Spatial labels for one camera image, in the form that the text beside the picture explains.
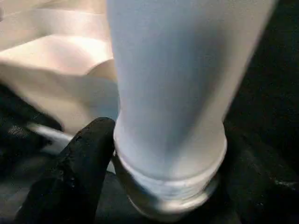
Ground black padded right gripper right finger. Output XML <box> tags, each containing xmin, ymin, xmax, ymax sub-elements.
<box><xmin>210</xmin><ymin>127</ymin><xmax>299</xmax><ymax>224</ymax></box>

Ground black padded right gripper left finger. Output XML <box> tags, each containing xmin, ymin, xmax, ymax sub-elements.
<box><xmin>14</xmin><ymin>117</ymin><xmax>117</xmax><ymax>224</ymax></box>

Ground white plastic table top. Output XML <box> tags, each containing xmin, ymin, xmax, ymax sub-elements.
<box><xmin>0</xmin><ymin>0</ymin><xmax>221</xmax><ymax>219</ymax></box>

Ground white plastic table leg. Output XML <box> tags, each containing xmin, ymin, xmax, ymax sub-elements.
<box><xmin>106</xmin><ymin>0</ymin><xmax>279</xmax><ymax>207</ymax></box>

